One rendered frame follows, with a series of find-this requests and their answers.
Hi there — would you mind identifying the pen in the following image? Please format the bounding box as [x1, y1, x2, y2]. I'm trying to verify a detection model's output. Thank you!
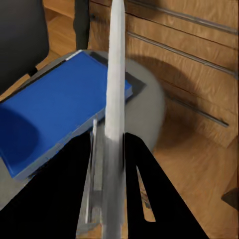
[85, 0, 126, 239]

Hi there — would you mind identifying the folder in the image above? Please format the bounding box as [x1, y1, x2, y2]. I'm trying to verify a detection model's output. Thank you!
[0, 50, 133, 182]

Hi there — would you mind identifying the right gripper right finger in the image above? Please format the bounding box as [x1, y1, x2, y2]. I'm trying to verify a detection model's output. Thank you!
[125, 132, 209, 239]

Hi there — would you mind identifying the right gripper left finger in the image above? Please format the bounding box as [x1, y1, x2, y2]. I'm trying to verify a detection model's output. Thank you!
[0, 132, 91, 239]

